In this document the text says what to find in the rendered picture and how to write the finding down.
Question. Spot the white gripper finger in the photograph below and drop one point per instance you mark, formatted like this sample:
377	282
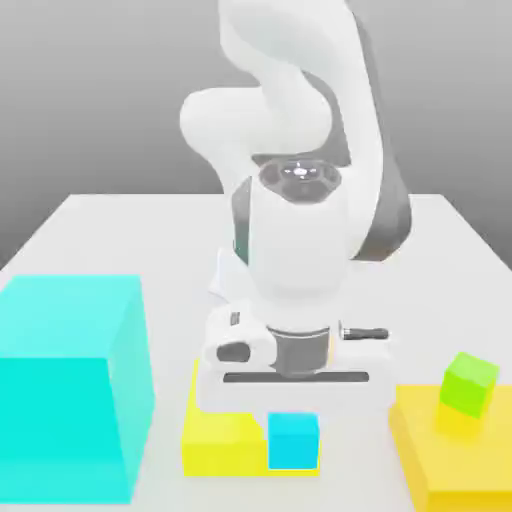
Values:
261	424

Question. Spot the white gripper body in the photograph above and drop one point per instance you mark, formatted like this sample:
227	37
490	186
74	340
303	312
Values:
296	396

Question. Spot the small blue cube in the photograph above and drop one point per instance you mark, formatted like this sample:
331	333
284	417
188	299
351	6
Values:
293	440

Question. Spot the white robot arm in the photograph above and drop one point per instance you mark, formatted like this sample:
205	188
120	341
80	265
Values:
296	248

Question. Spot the small green cube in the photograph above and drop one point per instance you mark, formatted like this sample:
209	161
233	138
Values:
466	390

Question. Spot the large yellow box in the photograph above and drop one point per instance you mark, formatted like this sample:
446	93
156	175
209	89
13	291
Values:
220	446

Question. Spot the large orange box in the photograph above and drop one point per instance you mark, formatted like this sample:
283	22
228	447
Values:
460	468

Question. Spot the large cyan box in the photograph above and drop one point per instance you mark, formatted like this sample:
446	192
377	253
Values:
60	400

